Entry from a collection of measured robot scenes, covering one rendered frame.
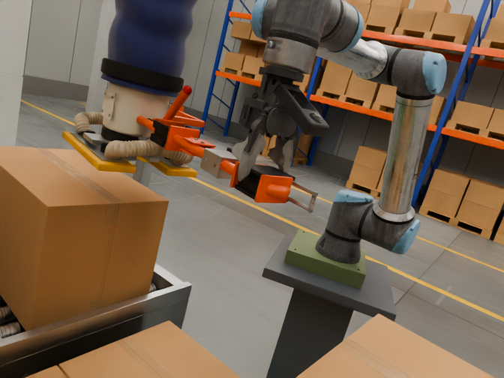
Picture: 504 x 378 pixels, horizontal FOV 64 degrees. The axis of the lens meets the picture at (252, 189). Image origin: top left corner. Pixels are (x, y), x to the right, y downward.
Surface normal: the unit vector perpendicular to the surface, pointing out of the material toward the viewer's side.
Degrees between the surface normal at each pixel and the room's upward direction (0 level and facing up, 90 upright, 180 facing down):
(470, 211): 90
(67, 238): 90
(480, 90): 90
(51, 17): 90
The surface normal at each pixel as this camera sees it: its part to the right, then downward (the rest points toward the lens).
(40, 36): 0.79, 0.34
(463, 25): -0.57, 0.05
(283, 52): -0.31, 0.15
